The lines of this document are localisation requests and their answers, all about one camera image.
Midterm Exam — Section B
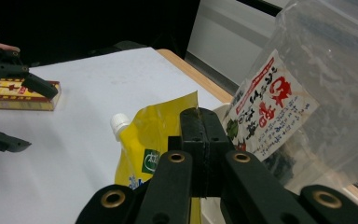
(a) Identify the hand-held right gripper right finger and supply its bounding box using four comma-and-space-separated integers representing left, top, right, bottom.
199, 106, 236, 199

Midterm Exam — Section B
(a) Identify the clear bag with white label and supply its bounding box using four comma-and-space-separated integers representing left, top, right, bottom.
222, 0, 358, 195

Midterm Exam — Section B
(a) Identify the yellow pouch with white cap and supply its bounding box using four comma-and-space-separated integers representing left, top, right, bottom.
110, 91, 202, 224

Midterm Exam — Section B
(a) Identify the yellow and red box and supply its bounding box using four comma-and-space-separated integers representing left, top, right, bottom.
0, 77, 62, 112

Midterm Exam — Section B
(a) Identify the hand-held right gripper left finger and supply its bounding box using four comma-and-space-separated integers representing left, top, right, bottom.
167, 106, 207, 199

